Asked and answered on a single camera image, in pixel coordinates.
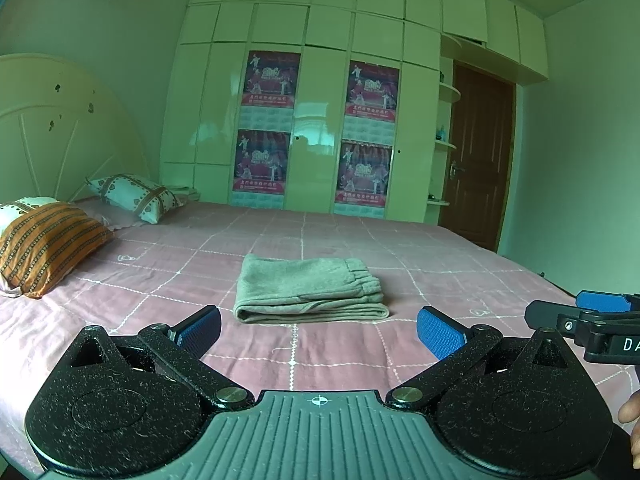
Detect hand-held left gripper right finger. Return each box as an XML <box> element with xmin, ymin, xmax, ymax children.
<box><xmin>386</xmin><ymin>305</ymin><xmax>572</xmax><ymax>412</ymax></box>

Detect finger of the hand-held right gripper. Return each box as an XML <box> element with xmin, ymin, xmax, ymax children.
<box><xmin>524</xmin><ymin>299</ymin><xmax>608</xmax><ymax>349</ymax></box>
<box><xmin>575</xmin><ymin>289</ymin><xmax>640</xmax><ymax>314</ymax></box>

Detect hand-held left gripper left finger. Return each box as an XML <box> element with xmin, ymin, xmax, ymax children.
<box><xmin>67</xmin><ymin>305</ymin><xmax>256</xmax><ymax>412</ymax></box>

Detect grey-green pants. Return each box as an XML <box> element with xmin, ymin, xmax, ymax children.
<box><xmin>233</xmin><ymin>253</ymin><xmax>391</xmax><ymax>325</ymax></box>

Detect person's right hand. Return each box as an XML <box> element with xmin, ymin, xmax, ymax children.
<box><xmin>617</xmin><ymin>389</ymin><xmax>640</xmax><ymax>470</ymax></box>

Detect pink checked bed sheet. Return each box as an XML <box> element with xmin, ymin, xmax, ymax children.
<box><xmin>0</xmin><ymin>197</ymin><xmax>640</xmax><ymax>480</ymax></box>

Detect pink pillow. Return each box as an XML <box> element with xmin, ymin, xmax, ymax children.
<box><xmin>75</xmin><ymin>199</ymin><xmax>148</xmax><ymax>231</ymax></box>

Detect white patterned pillow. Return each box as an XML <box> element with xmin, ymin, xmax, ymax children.
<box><xmin>85</xmin><ymin>173</ymin><xmax>189</xmax><ymax>225</ymax></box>

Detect brown wooden door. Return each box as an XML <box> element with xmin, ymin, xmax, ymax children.
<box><xmin>438</xmin><ymin>60</ymin><xmax>517</xmax><ymax>254</ymax></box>

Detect orange striped pillow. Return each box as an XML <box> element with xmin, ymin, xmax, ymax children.
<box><xmin>0</xmin><ymin>201</ymin><xmax>116</xmax><ymax>300</ymax></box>

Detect cream bed headboard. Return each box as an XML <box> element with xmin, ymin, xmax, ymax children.
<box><xmin>0</xmin><ymin>53</ymin><xmax>152</xmax><ymax>207</ymax></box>

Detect white glossy wardrobe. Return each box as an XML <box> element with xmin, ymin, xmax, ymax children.
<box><xmin>160</xmin><ymin>0</ymin><xmax>549</xmax><ymax>222</ymax></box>

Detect wall poster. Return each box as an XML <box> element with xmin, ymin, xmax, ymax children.
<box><xmin>238</xmin><ymin>50</ymin><xmax>302</xmax><ymax>131</ymax></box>
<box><xmin>343</xmin><ymin>59</ymin><xmax>401</xmax><ymax>139</ymax></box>
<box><xmin>333</xmin><ymin>140</ymin><xmax>394</xmax><ymax>219</ymax></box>
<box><xmin>231</xmin><ymin>129</ymin><xmax>292</xmax><ymax>209</ymax></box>

